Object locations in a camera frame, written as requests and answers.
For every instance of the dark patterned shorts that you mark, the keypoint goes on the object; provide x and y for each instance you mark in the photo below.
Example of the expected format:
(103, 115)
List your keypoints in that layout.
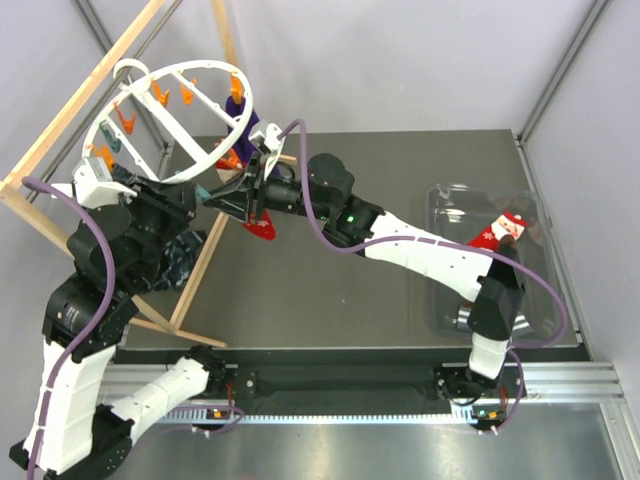
(181, 253)

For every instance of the orange clip on towel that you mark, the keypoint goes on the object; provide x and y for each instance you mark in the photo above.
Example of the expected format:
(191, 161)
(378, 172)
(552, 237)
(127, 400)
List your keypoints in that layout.
(234, 91)

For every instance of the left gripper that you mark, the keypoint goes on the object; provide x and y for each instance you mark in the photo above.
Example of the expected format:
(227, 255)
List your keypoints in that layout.
(177, 200)

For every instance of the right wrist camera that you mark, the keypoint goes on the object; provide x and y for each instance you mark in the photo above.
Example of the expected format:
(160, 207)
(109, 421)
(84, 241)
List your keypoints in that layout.
(265, 136)

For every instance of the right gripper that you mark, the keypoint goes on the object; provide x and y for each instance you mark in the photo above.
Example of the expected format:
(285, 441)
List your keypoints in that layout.
(249, 196)

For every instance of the orange clip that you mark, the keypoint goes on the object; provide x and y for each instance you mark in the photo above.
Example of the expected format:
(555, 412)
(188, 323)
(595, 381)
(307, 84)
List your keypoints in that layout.
(234, 91)
(230, 162)

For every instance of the teal clip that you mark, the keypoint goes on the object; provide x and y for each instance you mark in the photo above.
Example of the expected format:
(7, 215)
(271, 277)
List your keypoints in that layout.
(201, 194)

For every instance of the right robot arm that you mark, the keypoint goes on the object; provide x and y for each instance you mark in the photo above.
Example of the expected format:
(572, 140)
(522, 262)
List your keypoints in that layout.
(490, 278)

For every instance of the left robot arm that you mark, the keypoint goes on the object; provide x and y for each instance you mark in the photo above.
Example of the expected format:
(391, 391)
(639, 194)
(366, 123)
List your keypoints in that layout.
(117, 251)

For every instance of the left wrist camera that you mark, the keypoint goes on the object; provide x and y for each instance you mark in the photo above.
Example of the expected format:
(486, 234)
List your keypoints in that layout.
(93, 184)

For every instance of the white round clip hanger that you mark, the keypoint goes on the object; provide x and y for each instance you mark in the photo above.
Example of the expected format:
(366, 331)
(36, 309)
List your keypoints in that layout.
(140, 90)

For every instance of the purple towel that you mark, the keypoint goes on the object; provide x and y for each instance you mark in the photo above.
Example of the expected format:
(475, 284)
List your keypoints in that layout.
(243, 148)

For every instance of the red santa sock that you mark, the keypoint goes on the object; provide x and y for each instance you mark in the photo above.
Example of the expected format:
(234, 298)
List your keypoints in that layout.
(238, 198)
(507, 224)

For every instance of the wooden drying rack frame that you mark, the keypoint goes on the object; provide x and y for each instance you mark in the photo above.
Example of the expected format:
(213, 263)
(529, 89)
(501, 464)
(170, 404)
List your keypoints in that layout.
(20, 205)

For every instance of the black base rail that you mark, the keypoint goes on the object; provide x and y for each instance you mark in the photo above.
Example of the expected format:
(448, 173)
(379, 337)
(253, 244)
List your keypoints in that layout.
(341, 382)

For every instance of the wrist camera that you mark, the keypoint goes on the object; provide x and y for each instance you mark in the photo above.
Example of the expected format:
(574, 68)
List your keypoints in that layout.
(265, 136)
(93, 184)

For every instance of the brown sock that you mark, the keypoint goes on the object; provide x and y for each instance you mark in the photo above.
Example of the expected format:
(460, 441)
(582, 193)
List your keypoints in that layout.
(507, 248)

